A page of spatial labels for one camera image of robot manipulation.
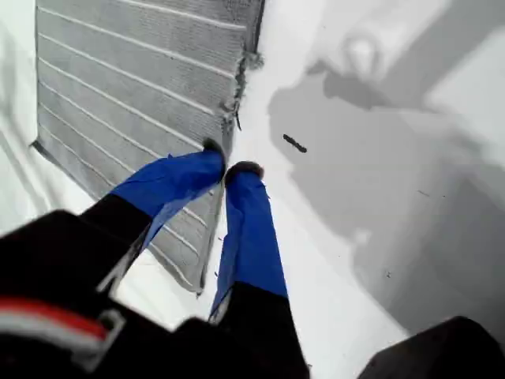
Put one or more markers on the grey white-striped towel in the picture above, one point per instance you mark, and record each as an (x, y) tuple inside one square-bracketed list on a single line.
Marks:
[(118, 79)]

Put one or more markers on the dark thread scrap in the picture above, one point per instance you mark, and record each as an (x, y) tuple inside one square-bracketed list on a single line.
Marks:
[(294, 143)]

